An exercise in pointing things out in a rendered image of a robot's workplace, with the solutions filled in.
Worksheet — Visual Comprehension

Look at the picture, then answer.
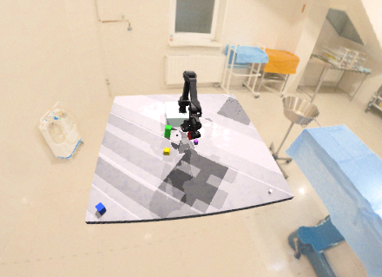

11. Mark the blue block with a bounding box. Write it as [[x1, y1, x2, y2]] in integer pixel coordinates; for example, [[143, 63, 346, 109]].
[[95, 203, 107, 214]]

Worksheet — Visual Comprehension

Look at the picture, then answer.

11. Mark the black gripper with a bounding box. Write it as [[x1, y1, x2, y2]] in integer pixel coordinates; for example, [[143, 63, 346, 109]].
[[184, 119, 201, 139]]

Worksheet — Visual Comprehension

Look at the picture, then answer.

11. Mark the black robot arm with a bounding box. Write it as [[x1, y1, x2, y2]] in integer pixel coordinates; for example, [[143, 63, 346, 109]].
[[177, 71, 202, 133]]

